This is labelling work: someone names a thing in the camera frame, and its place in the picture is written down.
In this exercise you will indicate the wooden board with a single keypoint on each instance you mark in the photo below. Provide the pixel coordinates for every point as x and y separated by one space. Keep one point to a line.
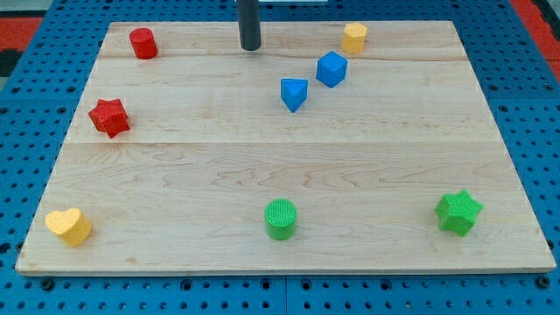
211 144

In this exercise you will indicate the green cylinder block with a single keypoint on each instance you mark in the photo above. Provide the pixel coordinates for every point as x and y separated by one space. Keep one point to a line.
280 217

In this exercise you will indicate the blue triangle block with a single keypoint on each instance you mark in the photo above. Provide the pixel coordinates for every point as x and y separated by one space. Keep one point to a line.
293 92

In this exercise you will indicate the blue cube block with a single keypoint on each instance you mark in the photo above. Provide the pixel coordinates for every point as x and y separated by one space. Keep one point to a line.
331 69

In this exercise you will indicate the yellow hexagon block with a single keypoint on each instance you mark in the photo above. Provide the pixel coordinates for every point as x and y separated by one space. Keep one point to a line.
354 38

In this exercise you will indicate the red star block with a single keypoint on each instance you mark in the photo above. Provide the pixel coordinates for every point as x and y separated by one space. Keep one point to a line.
110 117

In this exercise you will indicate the red cylinder block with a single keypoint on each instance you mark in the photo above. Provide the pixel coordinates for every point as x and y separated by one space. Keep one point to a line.
143 43

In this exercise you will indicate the green star block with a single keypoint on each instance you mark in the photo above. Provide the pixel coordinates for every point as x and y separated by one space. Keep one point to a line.
458 212

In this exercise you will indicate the yellow heart block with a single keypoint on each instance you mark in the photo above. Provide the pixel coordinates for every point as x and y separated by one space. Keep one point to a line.
70 226

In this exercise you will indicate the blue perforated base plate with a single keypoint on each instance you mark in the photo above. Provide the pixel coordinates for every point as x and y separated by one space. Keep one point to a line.
48 49

